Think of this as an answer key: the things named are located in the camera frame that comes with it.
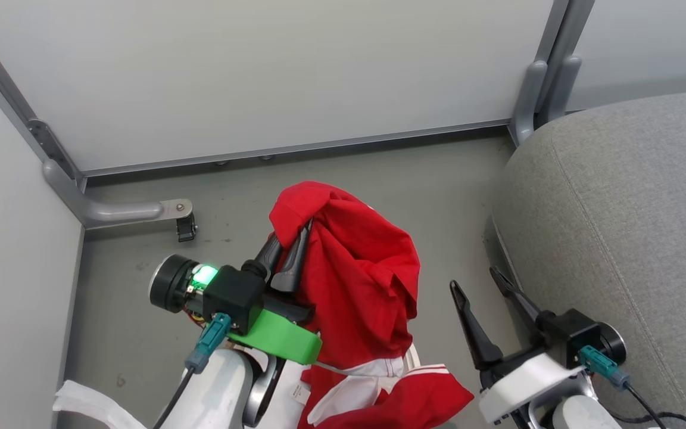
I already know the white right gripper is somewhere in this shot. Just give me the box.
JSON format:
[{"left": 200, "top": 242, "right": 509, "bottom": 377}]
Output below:
[{"left": 450, "top": 266, "right": 588, "bottom": 425}]

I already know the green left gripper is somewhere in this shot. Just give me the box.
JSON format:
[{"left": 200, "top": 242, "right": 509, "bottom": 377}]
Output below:
[{"left": 228, "top": 219, "right": 323, "bottom": 365}]

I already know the red garment with white trim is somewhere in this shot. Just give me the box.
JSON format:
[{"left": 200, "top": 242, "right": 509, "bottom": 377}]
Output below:
[{"left": 268, "top": 181, "right": 475, "bottom": 429}]

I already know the black caster foot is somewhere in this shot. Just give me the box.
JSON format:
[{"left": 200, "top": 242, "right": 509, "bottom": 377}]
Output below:
[{"left": 176, "top": 213, "right": 198, "bottom": 243}]

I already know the left black cylindrical gripper motor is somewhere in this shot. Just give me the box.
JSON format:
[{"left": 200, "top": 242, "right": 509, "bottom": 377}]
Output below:
[{"left": 148, "top": 254, "right": 220, "bottom": 315}]

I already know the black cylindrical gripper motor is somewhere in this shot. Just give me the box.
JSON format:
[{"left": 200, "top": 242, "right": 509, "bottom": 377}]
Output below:
[
  {"left": 598, "top": 322, "right": 628, "bottom": 366},
  {"left": 148, "top": 254, "right": 220, "bottom": 315}
]

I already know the right black cylindrical gripper motor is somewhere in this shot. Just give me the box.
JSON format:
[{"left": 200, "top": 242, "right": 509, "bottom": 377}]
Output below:
[{"left": 598, "top": 322, "right": 628, "bottom": 366}]

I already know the grey fabric sofa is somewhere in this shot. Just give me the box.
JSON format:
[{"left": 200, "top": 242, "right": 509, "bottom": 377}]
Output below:
[{"left": 491, "top": 88, "right": 686, "bottom": 429}]

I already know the grey curved partition leg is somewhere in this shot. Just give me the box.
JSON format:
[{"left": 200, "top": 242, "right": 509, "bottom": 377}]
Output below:
[{"left": 42, "top": 159, "right": 194, "bottom": 231}]

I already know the white cloth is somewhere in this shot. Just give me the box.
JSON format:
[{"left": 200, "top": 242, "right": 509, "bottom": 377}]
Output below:
[{"left": 52, "top": 380, "right": 148, "bottom": 429}]

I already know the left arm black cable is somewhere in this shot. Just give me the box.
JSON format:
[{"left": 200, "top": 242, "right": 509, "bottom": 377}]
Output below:
[{"left": 152, "top": 312, "right": 232, "bottom": 429}]

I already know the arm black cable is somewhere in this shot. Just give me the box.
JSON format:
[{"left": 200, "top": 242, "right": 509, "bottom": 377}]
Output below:
[
  {"left": 152, "top": 312, "right": 232, "bottom": 429},
  {"left": 578, "top": 345, "right": 686, "bottom": 429}
]

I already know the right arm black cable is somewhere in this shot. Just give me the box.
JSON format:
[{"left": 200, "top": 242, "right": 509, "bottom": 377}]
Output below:
[{"left": 578, "top": 345, "right": 686, "bottom": 429}]

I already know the grey partition bottom rail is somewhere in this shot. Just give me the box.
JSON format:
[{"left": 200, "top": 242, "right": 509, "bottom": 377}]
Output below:
[{"left": 80, "top": 119, "right": 512, "bottom": 178}]

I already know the grey double partition post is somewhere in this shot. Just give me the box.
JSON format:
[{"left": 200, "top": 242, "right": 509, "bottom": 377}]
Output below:
[{"left": 532, "top": 0, "right": 596, "bottom": 67}]

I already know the grey partition post with bracket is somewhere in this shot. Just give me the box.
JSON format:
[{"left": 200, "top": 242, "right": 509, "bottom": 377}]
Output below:
[{"left": 0, "top": 5, "right": 88, "bottom": 192}]

